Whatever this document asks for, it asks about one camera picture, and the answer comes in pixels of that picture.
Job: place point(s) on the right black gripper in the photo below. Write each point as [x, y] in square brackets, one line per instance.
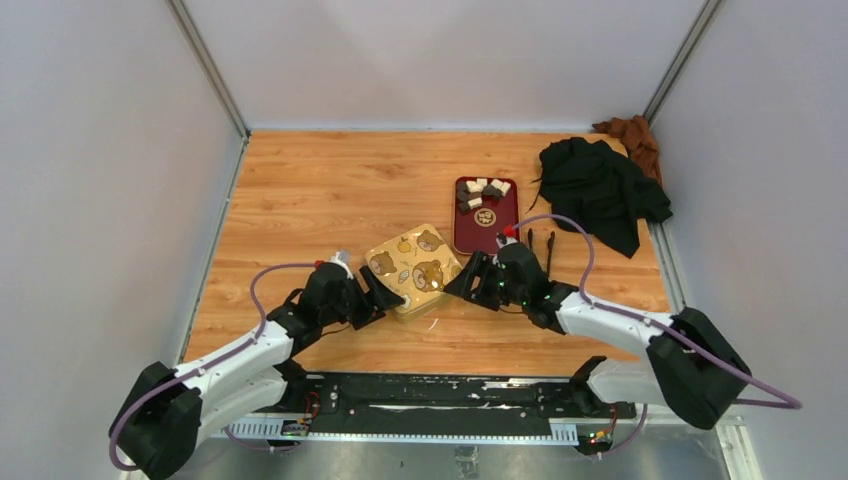
[478, 266]

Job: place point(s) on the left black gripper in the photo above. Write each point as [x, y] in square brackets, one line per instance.
[383, 298]

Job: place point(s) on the silver tin lid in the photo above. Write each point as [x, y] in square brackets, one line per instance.
[415, 265]

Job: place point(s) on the red chocolate tray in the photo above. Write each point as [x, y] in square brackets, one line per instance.
[483, 208]

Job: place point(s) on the metal tongs black tips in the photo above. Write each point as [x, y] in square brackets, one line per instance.
[544, 256]

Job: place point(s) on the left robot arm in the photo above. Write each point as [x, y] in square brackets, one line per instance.
[170, 411]

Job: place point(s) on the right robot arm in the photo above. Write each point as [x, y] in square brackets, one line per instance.
[685, 364]

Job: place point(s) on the black cloth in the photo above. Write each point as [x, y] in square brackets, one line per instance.
[601, 190]

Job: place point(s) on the brown cloth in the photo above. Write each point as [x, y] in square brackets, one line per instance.
[637, 138]

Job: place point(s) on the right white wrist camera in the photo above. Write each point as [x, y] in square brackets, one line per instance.
[508, 236]

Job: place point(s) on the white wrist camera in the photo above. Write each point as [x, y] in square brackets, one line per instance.
[340, 258]
[508, 236]

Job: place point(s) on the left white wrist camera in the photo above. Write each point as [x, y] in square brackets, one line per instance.
[340, 258]

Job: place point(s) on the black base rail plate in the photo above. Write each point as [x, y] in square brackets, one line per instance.
[456, 407]

